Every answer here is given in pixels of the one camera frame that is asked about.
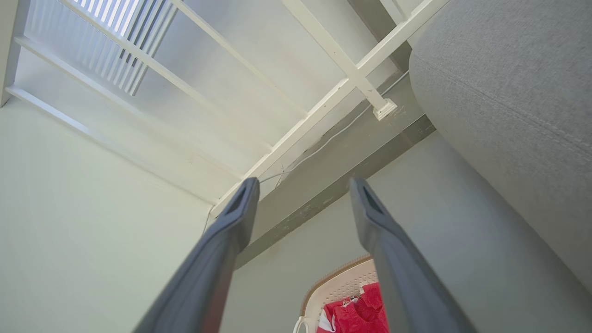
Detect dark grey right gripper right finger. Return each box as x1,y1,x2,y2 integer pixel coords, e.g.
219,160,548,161
349,177,477,333

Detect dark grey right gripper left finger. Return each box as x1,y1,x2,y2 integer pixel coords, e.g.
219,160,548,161
133,178,260,333

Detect red garment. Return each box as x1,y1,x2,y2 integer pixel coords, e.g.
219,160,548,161
333,282,390,333

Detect grey fabric sofa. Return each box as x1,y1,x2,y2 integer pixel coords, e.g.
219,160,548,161
409,0,592,293

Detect cream plastic laundry basket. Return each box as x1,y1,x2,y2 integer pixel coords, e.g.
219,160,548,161
293,254,380,333

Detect red jersey with white stripes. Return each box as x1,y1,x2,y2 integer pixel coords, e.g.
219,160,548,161
316,300,352,333

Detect white wooden railing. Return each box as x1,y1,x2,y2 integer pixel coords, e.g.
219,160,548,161
0,0,451,219

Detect white slatted window grille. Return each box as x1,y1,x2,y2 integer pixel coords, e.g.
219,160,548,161
25,0,179,97

